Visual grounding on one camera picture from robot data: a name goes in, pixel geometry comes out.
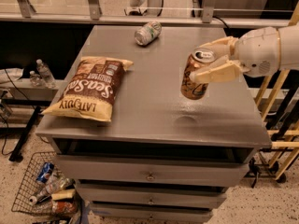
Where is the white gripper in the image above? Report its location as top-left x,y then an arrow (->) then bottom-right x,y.
191,27 -> 279,83

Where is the wire basket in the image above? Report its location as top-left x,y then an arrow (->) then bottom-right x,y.
12,152 -> 79,217

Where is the metal railing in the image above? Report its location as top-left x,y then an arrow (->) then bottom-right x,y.
0,0 -> 289,29

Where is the middle drawer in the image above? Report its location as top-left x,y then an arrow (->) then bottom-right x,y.
77,184 -> 226,209

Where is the grey drawer cabinet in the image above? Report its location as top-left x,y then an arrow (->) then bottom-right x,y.
36,24 -> 273,224

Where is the silver green can lying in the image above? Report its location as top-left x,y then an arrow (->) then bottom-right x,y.
135,21 -> 162,46

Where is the tall water bottle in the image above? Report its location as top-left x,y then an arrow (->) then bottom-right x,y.
36,59 -> 56,89

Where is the small water bottle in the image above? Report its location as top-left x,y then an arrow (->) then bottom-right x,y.
30,71 -> 43,87

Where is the red brown bottle in basket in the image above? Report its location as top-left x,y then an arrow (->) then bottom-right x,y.
31,200 -> 78,217

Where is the brown chip bag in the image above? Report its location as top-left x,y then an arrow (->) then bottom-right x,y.
43,56 -> 134,122

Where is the top drawer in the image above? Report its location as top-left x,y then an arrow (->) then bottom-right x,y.
53,155 -> 249,187

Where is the grey side shelf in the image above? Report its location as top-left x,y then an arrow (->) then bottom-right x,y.
0,78 -> 65,101

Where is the bottom drawer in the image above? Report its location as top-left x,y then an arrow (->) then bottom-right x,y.
90,203 -> 212,223

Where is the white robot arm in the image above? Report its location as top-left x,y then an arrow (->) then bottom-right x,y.
189,25 -> 299,84

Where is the yellow sponge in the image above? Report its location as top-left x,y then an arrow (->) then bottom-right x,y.
51,189 -> 76,201

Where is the blue pepsi can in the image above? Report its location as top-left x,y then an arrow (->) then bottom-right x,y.
36,162 -> 54,184

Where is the drawer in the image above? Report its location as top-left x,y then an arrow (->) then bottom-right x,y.
53,155 -> 249,187
90,203 -> 212,223
77,184 -> 226,209

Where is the orange soda can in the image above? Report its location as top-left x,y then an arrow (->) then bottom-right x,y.
180,48 -> 216,100

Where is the clear plastic bottle in basket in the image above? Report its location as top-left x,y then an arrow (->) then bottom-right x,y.
29,177 -> 73,205

